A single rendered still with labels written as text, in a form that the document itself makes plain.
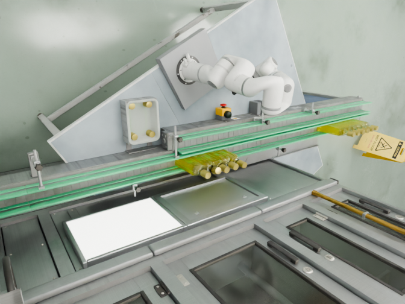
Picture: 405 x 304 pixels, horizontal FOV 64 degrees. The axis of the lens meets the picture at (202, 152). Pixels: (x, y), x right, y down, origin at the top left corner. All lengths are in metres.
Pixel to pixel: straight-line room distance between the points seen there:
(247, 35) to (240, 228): 1.20
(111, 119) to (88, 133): 0.13
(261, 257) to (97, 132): 0.98
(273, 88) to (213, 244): 0.69
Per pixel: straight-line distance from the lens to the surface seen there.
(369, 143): 4.82
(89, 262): 1.29
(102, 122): 1.71
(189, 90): 1.85
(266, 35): 2.24
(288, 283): 1.23
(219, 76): 1.56
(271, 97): 1.43
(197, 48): 1.85
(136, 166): 1.61
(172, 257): 1.29
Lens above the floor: 2.35
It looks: 52 degrees down
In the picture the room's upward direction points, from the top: 115 degrees clockwise
